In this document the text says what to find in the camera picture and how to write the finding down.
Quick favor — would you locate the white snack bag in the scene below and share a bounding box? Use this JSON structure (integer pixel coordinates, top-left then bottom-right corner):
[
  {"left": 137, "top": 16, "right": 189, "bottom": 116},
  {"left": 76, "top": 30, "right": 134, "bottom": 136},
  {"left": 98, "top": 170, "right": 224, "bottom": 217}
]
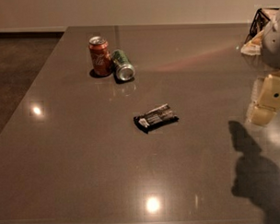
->
[{"left": 240, "top": 30, "right": 263, "bottom": 56}]

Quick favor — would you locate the black wire basket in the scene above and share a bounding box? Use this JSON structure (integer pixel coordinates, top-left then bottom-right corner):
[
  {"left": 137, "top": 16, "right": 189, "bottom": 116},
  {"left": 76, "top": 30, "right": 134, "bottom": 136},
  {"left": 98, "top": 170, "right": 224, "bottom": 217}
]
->
[{"left": 245, "top": 7, "right": 279, "bottom": 41}]

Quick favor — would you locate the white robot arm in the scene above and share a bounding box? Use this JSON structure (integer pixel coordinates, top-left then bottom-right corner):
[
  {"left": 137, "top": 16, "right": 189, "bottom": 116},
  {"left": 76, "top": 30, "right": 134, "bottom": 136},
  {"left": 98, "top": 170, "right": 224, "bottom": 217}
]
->
[{"left": 240, "top": 7, "right": 280, "bottom": 126}]

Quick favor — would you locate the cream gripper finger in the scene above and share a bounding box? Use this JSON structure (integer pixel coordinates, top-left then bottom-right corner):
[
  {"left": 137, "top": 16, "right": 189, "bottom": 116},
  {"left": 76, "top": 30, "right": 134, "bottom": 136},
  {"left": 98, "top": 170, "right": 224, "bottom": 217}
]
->
[
  {"left": 246, "top": 77, "right": 264, "bottom": 121},
  {"left": 251, "top": 73, "right": 280, "bottom": 126}
]

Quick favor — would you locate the black rxbar chocolate wrapper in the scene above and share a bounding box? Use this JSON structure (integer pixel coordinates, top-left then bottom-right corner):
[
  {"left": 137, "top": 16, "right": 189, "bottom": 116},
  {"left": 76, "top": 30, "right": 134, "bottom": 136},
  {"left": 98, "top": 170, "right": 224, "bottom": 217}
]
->
[{"left": 133, "top": 103, "right": 179, "bottom": 134}]

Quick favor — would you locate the green soda can lying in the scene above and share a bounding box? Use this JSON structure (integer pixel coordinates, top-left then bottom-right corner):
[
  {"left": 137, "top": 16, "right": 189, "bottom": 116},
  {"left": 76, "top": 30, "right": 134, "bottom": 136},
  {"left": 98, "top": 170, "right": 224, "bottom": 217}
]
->
[{"left": 111, "top": 49, "right": 135, "bottom": 81}]

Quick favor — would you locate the red coca-cola can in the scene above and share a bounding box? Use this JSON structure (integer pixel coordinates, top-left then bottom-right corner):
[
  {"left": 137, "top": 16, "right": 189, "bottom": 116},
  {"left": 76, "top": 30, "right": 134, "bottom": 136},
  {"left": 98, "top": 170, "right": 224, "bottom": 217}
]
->
[{"left": 88, "top": 36, "right": 111, "bottom": 77}]

